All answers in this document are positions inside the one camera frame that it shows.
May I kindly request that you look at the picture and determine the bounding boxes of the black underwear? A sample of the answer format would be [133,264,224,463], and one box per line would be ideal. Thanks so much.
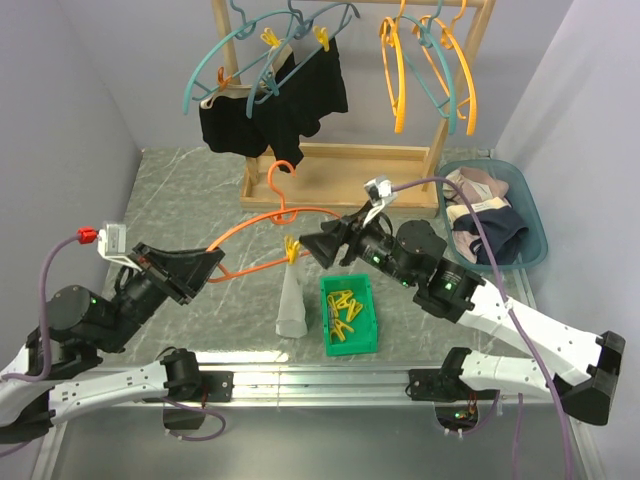
[252,39,348,166]
[198,49,296,157]

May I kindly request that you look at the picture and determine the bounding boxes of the black underwear front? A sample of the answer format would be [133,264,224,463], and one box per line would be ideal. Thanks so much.
[252,39,348,166]

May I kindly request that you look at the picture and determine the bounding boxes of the yellow clothespin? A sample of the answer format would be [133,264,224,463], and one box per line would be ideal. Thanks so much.
[284,235,301,265]
[312,25,330,52]
[260,27,281,48]

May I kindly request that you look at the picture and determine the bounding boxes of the teal laundry basket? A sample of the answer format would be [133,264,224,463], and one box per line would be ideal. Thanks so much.
[437,159,548,272]

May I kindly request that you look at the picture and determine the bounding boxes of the yellow clothespins in bin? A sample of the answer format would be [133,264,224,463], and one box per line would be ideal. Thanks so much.
[326,290,364,343]

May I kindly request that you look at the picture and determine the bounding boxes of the orange clothes hanger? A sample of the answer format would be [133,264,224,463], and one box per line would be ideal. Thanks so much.
[205,159,346,285]

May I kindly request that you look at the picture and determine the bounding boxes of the yellow hanger left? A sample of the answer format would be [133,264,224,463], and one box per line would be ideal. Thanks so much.
[379,0,406,134]

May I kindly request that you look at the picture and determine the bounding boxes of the yellow hanger right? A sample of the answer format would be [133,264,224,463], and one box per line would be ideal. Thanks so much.
[412,0,477,137]

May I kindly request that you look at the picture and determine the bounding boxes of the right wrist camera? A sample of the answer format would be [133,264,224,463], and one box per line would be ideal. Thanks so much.
[363,175,397,226]

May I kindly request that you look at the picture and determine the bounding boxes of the teal hanger middle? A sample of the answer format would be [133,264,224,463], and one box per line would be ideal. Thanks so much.
[244,0,362,121]

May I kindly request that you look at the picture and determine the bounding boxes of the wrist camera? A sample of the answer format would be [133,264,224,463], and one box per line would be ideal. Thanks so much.
[76,222,139,270]
[363,175,397,226]

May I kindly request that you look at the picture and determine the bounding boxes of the navy underwear in basket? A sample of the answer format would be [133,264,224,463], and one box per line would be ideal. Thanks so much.
[451,206,529,265]

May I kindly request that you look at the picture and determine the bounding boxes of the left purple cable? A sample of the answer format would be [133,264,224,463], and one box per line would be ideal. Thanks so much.
[0,234,227,459]

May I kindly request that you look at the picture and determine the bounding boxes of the black underwear back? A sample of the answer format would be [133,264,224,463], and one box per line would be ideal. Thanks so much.
[198,49,296,157]

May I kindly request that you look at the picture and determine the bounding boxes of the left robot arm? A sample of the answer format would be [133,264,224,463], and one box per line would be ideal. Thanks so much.
[1,243,233,445]

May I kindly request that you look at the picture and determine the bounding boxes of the teal hanger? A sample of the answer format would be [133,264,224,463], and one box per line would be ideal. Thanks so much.
[182,1,303,115]
[379,1,477,135]
[244,0,362,121]

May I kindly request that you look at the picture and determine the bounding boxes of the teal hanger right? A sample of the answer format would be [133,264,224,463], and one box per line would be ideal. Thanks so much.
[379,1,477,135]

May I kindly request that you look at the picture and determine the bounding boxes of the aluminium mounting rail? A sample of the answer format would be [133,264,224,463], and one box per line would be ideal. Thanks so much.
[33,364,603,479]

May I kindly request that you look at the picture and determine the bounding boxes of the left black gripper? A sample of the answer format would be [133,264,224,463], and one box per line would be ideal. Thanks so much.
[97,242,228,354]

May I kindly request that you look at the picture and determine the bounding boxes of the teal hanger left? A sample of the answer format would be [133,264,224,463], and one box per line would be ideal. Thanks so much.
[182,1,303,115]

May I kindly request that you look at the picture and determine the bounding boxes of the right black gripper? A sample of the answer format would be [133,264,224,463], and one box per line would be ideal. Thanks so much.
[298,201,417,289]

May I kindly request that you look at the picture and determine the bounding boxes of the wooden clothes rack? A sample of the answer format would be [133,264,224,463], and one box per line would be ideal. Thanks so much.
[240,0,495,219]

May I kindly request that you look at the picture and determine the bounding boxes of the green plastic bin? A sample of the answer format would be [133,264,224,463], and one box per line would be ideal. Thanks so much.
[320,274,378,357]

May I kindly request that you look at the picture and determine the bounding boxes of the beige underwear in basket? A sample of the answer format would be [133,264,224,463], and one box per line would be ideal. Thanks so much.
[442,167,510,224]

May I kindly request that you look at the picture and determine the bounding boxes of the white underwear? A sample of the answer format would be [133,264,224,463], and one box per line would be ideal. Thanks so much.
[276,261,308,339]

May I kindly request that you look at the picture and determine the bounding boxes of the yellow hanger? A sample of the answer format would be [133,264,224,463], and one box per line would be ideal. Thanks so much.
[379,0,406,134]
[412,0,477,137]

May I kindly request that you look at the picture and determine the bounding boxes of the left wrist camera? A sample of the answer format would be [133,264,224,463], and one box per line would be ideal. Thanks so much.
[76,222,139,270]

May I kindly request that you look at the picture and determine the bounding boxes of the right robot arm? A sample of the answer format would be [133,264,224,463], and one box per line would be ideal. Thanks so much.
[299,215,625,426]

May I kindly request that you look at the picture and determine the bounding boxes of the yellow clothespin on teal hanger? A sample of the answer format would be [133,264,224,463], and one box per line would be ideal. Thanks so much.
[260,27,281,48]

